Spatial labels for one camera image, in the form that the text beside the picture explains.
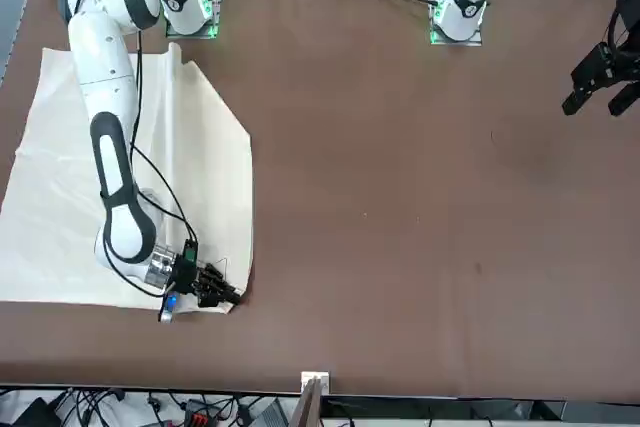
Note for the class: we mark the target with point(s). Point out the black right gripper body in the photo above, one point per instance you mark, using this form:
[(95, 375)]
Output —
[(185, 272)]

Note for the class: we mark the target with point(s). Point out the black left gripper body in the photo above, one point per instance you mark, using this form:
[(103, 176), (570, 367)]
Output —
[(631, 17)]

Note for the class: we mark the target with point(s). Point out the cream tablecloth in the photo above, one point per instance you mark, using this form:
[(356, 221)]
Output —
[(210, 147)]

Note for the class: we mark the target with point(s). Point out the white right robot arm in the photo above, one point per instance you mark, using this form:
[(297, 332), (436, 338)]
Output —
[(100, 62)]

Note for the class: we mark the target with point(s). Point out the orange black connector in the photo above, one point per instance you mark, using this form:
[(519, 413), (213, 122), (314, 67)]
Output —
[(200, 414)]

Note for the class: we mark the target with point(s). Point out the dark ribbed power adapter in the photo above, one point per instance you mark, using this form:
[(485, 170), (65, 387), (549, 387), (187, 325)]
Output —
[(270, 414)]

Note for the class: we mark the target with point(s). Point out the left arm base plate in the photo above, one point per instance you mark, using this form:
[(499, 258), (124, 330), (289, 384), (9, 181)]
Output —
[(472, 42)]

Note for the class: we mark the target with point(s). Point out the white rail foot bracket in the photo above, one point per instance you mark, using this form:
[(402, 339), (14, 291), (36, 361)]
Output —
[(326, 378)]

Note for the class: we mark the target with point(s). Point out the slanted aluminium mast rail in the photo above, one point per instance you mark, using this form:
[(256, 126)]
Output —
[(307, 407)]

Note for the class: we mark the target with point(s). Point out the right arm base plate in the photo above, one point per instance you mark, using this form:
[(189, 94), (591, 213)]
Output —
[(212, 33)]

